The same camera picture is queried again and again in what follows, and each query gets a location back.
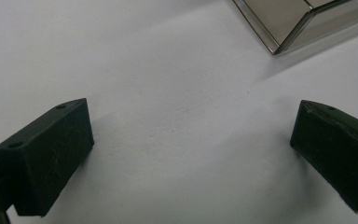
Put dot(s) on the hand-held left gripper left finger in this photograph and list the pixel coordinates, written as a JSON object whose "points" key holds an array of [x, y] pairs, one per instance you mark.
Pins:
{"points": [[43, 155]]}

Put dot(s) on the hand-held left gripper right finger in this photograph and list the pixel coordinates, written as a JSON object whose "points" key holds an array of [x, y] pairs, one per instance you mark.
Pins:
{"points": [[338, 152]]}

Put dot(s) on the clear acrylic box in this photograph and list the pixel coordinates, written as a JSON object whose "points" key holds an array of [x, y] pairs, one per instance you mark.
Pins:
{"points": [[292, 21]]}

